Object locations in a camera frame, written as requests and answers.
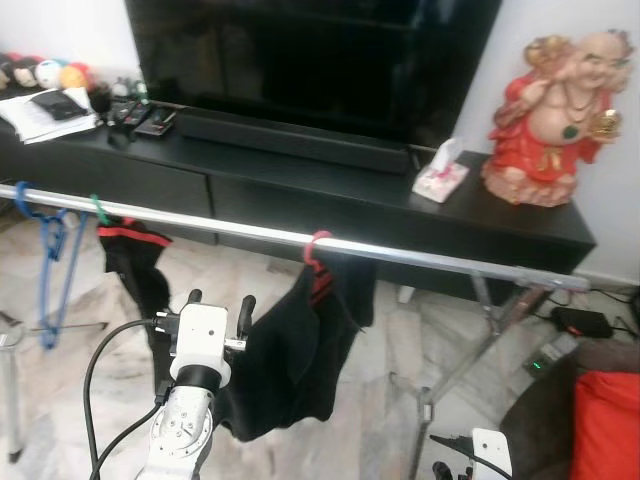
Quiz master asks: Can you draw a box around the black shirt red trim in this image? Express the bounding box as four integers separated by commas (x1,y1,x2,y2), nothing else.
96,214,179,393

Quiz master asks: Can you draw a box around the green plastic hanger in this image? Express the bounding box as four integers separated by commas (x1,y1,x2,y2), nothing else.
90,194,112,227

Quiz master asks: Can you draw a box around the red plastic hanger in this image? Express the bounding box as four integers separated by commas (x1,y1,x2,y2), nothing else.
302,229,334,273

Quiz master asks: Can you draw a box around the blue plastic hanger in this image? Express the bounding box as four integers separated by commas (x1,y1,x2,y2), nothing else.
13,181,93,351

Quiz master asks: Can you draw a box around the black shirt green logo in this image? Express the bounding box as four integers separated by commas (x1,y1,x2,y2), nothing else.
213,248,379,443

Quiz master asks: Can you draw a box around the steel clothes rack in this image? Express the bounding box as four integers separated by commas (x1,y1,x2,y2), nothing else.
0,183,593,480

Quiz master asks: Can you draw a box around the dark brown fabric sofa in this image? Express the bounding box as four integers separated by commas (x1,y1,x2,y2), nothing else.
498,338,640,480

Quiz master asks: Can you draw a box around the power strip green light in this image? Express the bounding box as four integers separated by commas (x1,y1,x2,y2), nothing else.
524,334,581,379

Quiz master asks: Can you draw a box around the red cushion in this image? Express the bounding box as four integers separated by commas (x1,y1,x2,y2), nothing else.
570,370,640,480

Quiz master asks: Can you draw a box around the black remote control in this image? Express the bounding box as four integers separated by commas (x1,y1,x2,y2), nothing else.
135,110,179,139
112,100,153,127

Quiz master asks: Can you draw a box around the black soundbar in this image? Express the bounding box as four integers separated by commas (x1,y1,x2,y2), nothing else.
175,108,416,177

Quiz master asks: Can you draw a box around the black power adapter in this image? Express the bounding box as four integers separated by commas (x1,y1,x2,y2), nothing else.
552,306,615,341

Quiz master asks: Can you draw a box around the black wallet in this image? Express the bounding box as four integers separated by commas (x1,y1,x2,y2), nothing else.
32,89,89,122

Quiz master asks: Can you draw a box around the pink white tissue box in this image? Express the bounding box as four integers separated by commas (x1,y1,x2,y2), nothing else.
413,138,470,204

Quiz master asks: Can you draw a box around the white paper stack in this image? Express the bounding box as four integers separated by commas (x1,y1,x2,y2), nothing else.
0,88,101,145

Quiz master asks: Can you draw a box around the orange round plush doll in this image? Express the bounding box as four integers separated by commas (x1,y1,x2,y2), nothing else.
58,62,93,93

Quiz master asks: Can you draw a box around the black flat television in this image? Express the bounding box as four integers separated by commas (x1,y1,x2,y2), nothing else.
125,0,503,148

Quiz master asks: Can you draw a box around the white round plush doll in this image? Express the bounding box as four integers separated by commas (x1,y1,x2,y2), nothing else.
35,58,64,91

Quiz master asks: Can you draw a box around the dark round plush doll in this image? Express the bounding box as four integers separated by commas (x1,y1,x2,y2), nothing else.
10,55,41,91

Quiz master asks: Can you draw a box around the red laughing Buddha statue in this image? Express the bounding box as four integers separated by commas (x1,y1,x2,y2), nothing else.
481,30,635,209

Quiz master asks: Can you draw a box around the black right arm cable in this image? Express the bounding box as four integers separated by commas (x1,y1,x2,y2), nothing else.
430,433,513,480

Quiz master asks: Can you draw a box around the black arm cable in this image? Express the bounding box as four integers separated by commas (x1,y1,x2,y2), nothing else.
430,433,513,480
83,316,173,480

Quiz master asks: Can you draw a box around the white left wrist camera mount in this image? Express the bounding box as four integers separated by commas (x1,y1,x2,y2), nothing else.
166,304,247,389

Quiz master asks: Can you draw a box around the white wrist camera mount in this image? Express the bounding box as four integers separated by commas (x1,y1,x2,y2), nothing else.
470,428,514,480
166,304,247,389

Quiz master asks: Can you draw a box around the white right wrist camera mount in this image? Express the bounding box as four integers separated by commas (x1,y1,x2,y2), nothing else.
470,428,514,480

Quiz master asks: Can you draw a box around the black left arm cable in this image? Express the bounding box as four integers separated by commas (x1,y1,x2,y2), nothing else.
83,316,173,480

